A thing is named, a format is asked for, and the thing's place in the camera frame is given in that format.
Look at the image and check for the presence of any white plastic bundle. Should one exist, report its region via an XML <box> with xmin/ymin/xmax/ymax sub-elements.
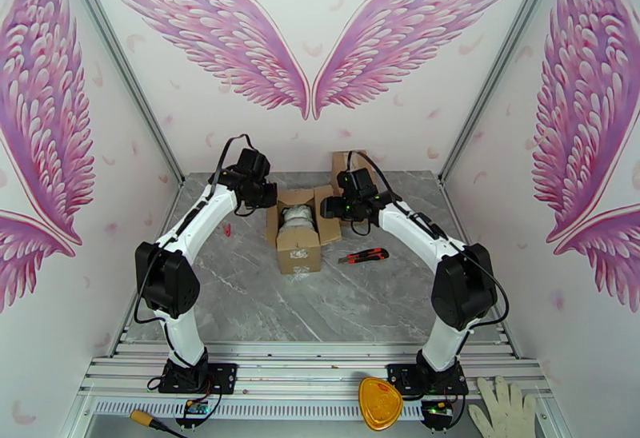
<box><xmin>279</xmin><ymin>204</ymin><xmax>317</xmax><ymax>233</ymax></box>

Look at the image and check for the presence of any brown taped cardboard box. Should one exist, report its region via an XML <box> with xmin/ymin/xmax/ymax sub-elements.
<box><xmin>266</xmin><ymin>185</ymin><xmax>343</xmax><ymax>276</ymax></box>
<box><xmin>330</xmin><ymin>149</ymin><xmax>374</xmax><ymax>194</ymax></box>

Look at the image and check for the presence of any red black utility knife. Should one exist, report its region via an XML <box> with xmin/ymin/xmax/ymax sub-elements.
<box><xmin>337</xmin><ymin>248</ymin><xmax>390</xmax><ymax>266</ymax></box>

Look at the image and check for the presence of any yellow rounded plastic case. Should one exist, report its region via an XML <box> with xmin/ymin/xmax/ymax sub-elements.
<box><xmin>358</xmin><ymin>376</ymin><xmax>405</xmax><ymax>432</ymax></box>

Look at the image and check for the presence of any white work glove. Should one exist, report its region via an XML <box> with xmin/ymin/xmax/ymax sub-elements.
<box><xmin>467</xmin><ymin>375</ymin><xmax>538</xmax><ymax>438</ymax></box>

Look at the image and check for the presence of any aluminium corner post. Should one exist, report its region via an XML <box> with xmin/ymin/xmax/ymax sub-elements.
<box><xmin>54</xmin><ymin>0</ymin><xmax>187</xmax><ymax>187</ymax></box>
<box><xmin>438</xmin><ymin>0</ymin><xmax>572</xmax><ymax>184</ymax></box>

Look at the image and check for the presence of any aluminium rail frame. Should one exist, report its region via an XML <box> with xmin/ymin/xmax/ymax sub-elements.
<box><xmin>63</xmin><ymin>340</ymin><xmax>572</xmax><ymax>438</ymax></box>

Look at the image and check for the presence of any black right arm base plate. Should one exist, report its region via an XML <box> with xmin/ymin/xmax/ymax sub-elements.
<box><xmin>387</xmin><ymin>363</ymin><xmax>470</xmax><ymax>398</ymax></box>

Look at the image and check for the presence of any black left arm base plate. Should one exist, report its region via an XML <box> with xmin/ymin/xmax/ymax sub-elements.
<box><xmin>158</xmin><ymin>362</ymin><xmax>238</xmax><ymax>396</ymax></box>

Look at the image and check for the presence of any white slotted cable tray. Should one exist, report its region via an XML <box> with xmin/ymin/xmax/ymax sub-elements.
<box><xmin>91</xmin><ymin>400</ymin><xmax>427</xmax><ymax>422</ymax></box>

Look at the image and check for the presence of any red black power wire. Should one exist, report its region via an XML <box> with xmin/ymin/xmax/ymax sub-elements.
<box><xmin>399</xmin><ymin>386</ymin><xmax>472</xmax><ymax>430</ymax></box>
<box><xmin>146</xmin><ymin>374</ymin><xmax>225</xmax><ymax>425</ymax></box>

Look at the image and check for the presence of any yellow plug black cable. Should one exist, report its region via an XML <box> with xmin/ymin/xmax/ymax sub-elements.
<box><xmin>130</xmin><ymin>409</ymin><xmax>190</xmax><ymax>438</ymax></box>

